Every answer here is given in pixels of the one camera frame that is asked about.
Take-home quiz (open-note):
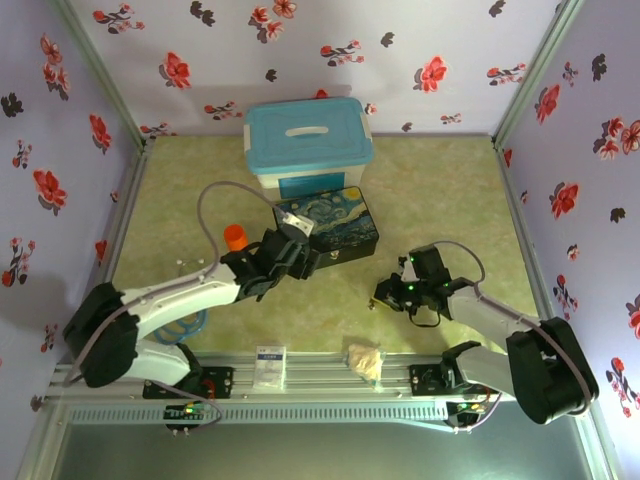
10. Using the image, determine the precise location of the orange plastic cup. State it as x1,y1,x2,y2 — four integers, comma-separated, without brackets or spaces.
223,224,250,253

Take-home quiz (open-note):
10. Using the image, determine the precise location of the clear bag with beige contents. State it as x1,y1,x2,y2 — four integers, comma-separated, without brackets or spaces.
341,343,388,390

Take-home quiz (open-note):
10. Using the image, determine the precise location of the starry night painted box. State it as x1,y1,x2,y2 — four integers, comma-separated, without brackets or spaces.
272,185,381,272

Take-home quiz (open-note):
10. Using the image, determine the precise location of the white paper packet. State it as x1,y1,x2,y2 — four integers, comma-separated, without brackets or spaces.
252,343,288,392

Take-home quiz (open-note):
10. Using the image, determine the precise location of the right controller circuit board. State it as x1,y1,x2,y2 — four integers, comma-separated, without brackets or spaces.
446,398,495,427

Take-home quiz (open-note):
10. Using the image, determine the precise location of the controller circuit board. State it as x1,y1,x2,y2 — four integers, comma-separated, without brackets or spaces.
164,403,212,420
446,398,495,427

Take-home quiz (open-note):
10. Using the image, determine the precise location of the blue lidded storage box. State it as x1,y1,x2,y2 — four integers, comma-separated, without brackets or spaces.
242,96,375,199

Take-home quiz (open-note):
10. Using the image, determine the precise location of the left controller circuit board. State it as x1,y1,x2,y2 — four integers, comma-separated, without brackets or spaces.
164,403,212,420

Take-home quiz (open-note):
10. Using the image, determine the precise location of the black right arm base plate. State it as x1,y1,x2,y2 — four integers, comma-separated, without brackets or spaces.
408,363,452,397

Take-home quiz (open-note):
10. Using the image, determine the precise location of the aluminium mounting rail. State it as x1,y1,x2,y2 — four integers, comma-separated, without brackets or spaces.
48,351,517,402

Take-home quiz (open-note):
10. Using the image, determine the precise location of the blue ring-shaped plastic item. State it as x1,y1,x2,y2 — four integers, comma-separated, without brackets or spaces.
151,308,209,347

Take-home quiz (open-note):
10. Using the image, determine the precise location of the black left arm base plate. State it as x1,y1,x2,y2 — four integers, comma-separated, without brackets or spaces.
143,365,236,400

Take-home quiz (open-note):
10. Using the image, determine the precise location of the grey slotted cable duct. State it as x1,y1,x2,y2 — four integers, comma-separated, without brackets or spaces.
64,402,451,427

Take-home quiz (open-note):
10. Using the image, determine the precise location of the aluminium frame post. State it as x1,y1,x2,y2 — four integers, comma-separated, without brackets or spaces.
58,0,156,154
491,0,587,154

